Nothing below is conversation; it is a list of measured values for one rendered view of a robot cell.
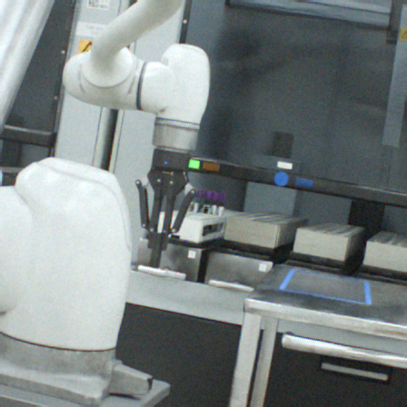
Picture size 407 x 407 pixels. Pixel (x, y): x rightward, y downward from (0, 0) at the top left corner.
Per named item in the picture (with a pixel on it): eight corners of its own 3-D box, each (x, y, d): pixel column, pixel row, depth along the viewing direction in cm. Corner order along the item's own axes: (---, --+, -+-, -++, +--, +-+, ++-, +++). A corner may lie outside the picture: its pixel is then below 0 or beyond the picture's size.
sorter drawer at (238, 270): (256, 263, 299) (262, 230, 299) (306, 272, 296) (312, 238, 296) (198, 286, 228) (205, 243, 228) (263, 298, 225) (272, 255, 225)
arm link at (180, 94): (206, 126, 226) (143, 116, 227) (218, 52, 225) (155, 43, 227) (199, 124, 215) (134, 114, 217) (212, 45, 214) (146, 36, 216)
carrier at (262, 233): (275, 252, 239) (280, 224, 238) (274, 253, 237) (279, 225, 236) (223, 243, 241) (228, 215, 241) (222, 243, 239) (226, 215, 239)
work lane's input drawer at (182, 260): (202, 253, 302) (207, 220, 302) (252, 262, 299) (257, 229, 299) (128, 272, 231) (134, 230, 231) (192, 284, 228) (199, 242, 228)
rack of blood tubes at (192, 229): (183, 234, 267) (187, 209, 267) (223, 242, 265) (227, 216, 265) (152, 240, 238) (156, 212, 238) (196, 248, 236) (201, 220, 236)
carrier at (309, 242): (345, 264, 236) (350, 237, 235) (344, 265, 234) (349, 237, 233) (292, 255, 238) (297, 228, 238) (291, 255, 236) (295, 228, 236)
